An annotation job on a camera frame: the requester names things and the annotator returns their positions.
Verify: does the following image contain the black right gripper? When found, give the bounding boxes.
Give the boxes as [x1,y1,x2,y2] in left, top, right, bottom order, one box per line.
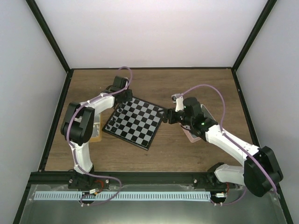
[157,108,193,126]

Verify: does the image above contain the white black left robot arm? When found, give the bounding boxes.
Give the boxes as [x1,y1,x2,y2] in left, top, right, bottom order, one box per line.
[60,76,132,189]

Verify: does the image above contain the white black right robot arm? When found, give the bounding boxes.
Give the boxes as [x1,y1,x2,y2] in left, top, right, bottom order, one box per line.
[162,94,283,197]

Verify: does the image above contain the white chess pieces in tray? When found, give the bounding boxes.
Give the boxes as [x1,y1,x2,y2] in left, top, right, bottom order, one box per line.
[92,121,101,137]

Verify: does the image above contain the black and white chessboard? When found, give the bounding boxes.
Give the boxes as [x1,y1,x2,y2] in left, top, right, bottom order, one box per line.
[102,97,164,150]

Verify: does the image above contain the pink rimmed metal tray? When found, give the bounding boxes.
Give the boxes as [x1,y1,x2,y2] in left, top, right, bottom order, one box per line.
[180,104,218,143]

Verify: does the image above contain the orange rimmed metal tray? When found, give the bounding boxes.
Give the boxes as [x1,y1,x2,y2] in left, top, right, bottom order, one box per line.
[89,113,102,143]

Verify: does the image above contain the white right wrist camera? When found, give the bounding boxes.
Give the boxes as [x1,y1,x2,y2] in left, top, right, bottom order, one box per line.
[171,93,184,112]

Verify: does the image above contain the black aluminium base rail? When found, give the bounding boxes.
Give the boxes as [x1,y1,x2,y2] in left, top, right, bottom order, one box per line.
[68,171,235,190]

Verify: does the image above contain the black enclosure frame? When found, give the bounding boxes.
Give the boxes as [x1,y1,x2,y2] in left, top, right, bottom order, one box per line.
[13,0,294,224]

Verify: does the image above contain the light blue slotted cable duct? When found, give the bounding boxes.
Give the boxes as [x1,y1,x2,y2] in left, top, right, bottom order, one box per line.
[34,191,211,202]

